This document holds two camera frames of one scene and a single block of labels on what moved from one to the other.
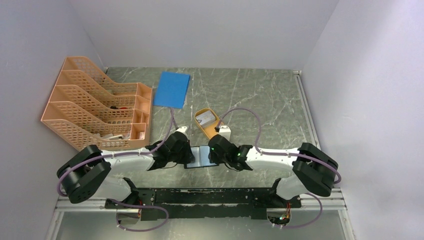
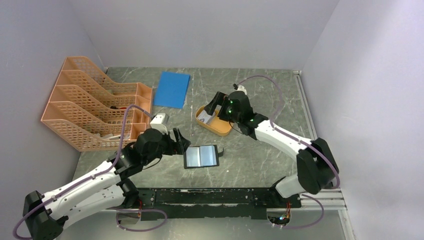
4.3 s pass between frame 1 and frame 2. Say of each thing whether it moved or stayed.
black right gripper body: moved
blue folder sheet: stayed
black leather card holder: stayed
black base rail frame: stayed
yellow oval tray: moved
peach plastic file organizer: stayed
